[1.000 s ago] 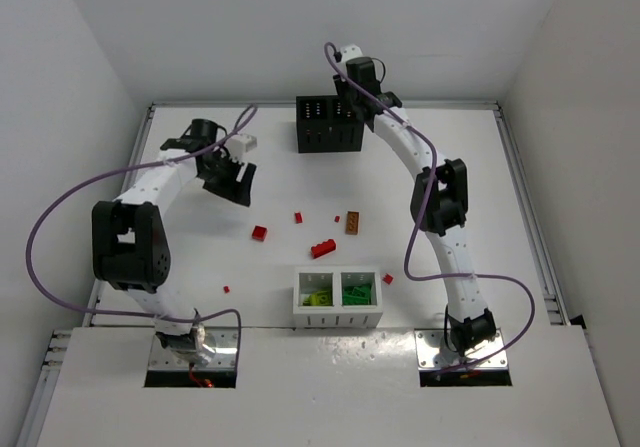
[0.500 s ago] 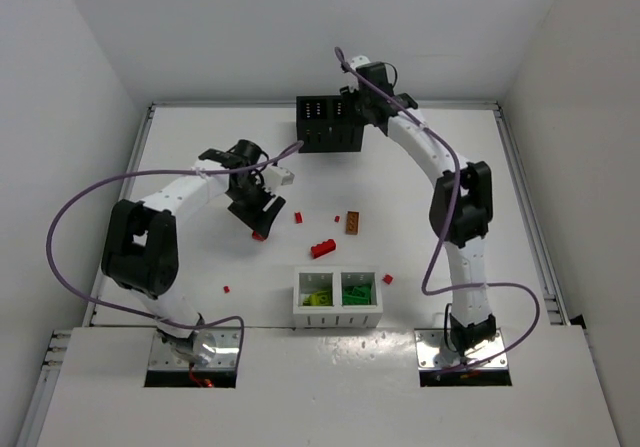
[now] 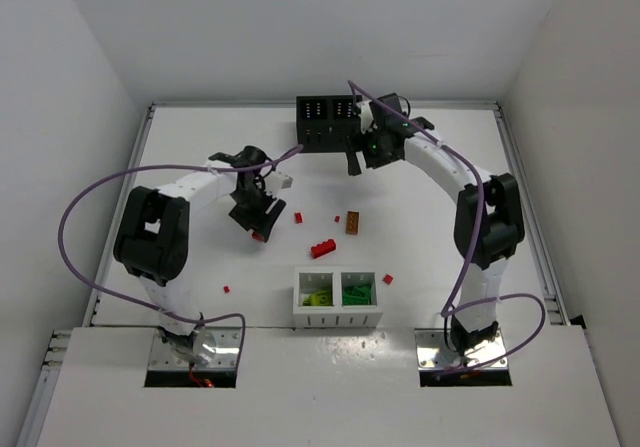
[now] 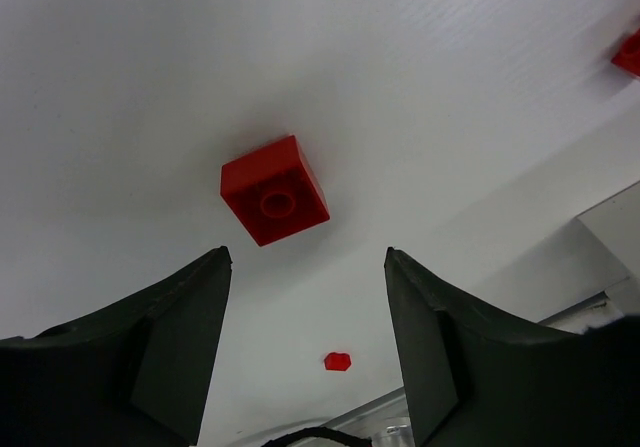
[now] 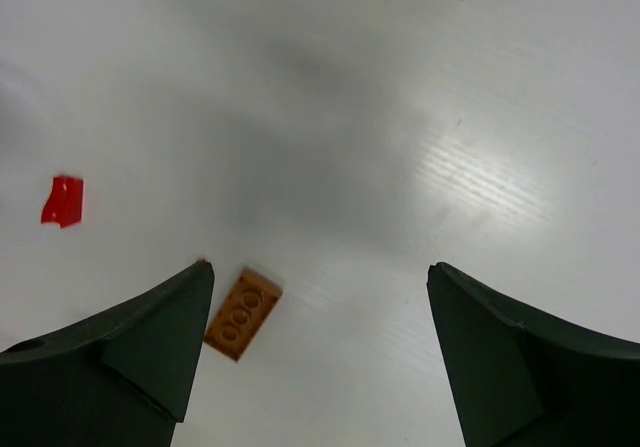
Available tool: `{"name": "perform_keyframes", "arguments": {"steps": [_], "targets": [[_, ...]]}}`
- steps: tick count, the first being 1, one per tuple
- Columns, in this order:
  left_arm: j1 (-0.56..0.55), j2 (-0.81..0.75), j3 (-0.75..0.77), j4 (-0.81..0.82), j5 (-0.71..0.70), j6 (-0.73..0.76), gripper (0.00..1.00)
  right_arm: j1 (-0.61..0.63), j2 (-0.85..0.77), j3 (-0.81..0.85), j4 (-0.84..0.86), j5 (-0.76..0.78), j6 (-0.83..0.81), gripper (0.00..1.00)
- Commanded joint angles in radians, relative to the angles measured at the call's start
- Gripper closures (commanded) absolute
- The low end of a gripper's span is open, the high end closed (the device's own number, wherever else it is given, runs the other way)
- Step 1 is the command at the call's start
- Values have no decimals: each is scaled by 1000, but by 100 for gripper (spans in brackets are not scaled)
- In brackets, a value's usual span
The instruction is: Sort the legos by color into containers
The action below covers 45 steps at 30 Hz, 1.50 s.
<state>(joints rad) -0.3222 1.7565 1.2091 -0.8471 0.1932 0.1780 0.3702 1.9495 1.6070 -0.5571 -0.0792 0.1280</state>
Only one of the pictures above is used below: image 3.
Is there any red long lego brick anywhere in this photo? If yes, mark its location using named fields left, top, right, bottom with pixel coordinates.
left=310, top=239, right=337, bottom=259

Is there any white two-compartment container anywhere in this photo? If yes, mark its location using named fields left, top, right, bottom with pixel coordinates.
left=292, top=266, right=383, bottom=328

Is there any dark green lego brick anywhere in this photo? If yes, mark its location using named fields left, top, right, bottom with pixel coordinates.
left=342, top=285, right=372, bottom=306

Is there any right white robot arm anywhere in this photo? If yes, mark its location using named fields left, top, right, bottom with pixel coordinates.
left=345, top=94, right=525, bottom=355

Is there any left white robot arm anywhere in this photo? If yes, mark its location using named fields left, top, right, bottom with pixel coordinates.
left=113, top=146, right=292, bottom=360

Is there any black two-compartment container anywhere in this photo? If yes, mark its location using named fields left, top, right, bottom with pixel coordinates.
left=296, top=95, right=360, bottom=153

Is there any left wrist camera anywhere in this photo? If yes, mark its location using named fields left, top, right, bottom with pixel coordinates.
left=264, top=171, right=293, bottom=197

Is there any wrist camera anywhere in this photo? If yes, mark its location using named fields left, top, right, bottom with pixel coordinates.
left=264, top=171, right=293, bottom=197
left=356, top=102, right=376, bottom=133

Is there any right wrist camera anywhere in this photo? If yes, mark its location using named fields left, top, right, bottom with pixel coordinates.
left=356, top=102, right=376, bottom=133

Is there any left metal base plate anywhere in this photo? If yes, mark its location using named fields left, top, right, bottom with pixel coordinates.
left=148, top=328, right=240, bottom=372

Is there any metal base plate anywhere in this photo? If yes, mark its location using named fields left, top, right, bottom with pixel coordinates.
left=148, top=328, right=240, bottom=372
left=414, top=329, right=509, bottom=372

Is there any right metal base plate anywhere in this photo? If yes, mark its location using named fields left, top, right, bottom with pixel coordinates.
left=414, top=329, right=509, bottom=372

